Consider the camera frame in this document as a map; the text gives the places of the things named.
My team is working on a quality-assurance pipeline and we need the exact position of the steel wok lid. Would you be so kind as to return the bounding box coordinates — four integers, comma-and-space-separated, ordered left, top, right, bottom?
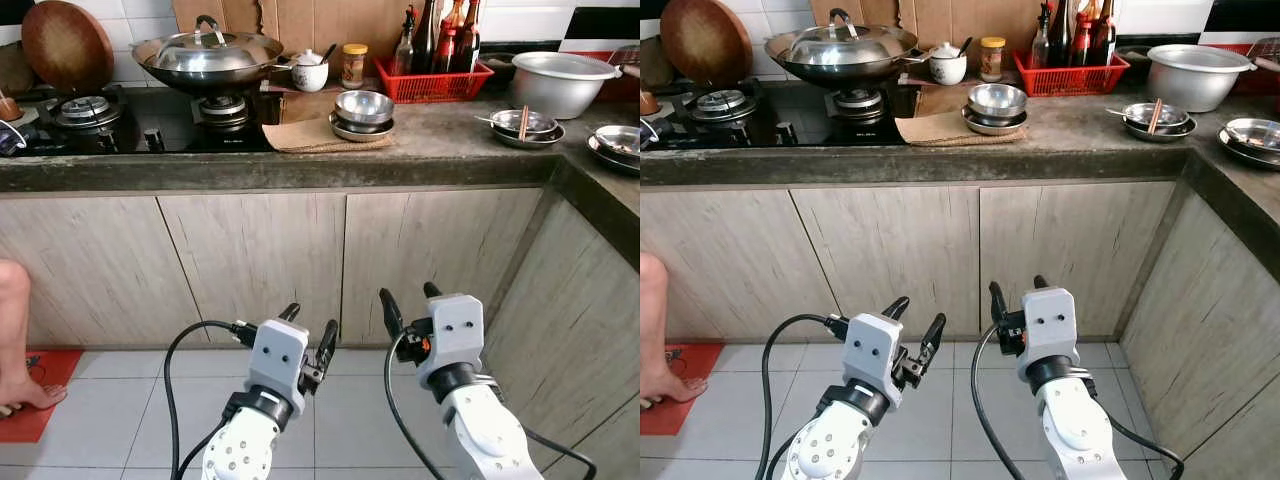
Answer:
150, 14, 273, 73
785, 8, 909, 66

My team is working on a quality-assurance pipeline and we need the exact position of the red plastic basket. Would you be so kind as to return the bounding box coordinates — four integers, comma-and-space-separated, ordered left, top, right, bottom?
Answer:
1013, 50, 1131, 98
375, 55, 495, 104

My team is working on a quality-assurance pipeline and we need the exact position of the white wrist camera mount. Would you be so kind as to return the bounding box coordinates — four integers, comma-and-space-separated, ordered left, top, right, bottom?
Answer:
247, 318, 310, 416
842, 312, 907, 409
417, 293, 487, 389
1020, 288, 1080, 381

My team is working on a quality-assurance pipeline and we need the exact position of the brown cardboard mat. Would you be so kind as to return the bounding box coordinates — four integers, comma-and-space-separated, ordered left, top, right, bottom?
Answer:
262, 115, 397, 155
895, 110, 1030, 149

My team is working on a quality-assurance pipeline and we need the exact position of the amber sauce bottle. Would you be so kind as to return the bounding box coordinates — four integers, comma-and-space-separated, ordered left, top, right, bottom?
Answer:
1072, 0, 1099, 67
437, 0, 466, 73

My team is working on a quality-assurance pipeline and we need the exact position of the white ceramic pot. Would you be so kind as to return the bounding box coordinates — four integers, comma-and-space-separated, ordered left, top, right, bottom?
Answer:
928, 40, 969, 86
290, 48, 331, 93

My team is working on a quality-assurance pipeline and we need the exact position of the steel wok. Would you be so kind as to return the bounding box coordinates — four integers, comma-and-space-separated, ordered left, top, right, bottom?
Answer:
130, 33, 298, 98
765, 25, 933, 89

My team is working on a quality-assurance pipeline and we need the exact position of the small clear bottle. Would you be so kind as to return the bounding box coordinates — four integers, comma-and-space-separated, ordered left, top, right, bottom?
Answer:
393, 8, 416, 76
1030, 3, 1056, 69

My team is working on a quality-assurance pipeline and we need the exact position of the red floor mat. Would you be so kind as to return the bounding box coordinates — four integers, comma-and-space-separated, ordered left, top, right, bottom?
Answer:
0, 350, 84, 443
640, 343, 723, 437

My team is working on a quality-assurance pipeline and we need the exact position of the person's bare leg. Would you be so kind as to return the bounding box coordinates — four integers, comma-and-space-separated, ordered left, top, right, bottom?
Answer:
640, 252, 709, 411
0, 260, 69, 418

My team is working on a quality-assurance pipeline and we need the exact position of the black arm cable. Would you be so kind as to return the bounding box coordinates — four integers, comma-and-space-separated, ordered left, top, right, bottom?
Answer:
970, 325, 1041, 480
163, 320, 263, 480
762, 313, 851, 480
1105, 410, 1186, 480
525, 425, 598, 480
384, 335, 451, 480

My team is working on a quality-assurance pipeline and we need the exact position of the dark red-neck sauce bottle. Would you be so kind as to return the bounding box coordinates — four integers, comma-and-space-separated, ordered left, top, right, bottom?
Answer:
457, 0, 483, 73
1092, 0, 1119, 66

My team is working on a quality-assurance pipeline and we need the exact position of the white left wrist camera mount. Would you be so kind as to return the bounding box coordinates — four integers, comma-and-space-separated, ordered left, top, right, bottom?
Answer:
247, 318, 310, 416
842, 312, 907, 409

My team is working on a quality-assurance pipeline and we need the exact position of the aluminium pot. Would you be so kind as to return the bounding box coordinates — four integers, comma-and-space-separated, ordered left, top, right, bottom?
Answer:
1147, 44, 1258, 113
512, 52, 623, 121

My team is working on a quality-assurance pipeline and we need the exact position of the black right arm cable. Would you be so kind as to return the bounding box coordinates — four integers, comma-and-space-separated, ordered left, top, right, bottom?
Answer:
525, 425, 598, 480
384, 335, 451, 480
1105, 410, 1186, 480
970, 325, 1041, 480

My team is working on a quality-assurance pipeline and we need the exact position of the tall dark sauce bottle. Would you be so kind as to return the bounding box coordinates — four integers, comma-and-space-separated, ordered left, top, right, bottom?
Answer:
412, 0, 441, 74
1048, 0, 1079, 68

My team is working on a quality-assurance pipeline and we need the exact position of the black gas stove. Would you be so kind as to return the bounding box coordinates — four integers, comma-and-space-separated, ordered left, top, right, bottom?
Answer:
0, 85, 279, 156
640, 80, 916, 151

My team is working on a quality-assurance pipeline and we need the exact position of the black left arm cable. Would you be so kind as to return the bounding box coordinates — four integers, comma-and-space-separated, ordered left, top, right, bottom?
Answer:
762, 313, 851, 480
163, 320, 263, 480

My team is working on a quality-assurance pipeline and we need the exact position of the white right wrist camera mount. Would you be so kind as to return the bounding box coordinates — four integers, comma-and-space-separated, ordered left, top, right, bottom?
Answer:
1020, 288, 1080, 381
417, 293, 487, 389

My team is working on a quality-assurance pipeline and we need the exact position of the round wooden cutting board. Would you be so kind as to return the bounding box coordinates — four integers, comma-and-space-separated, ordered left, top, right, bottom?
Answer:
22, 0, 114, 93
660, 0, 754, 86

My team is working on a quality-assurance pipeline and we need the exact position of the brown cardboard wall sheet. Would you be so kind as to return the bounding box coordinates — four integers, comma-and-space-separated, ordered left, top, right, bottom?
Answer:
812, 0, 1051, 56
172, 0, 421, 63

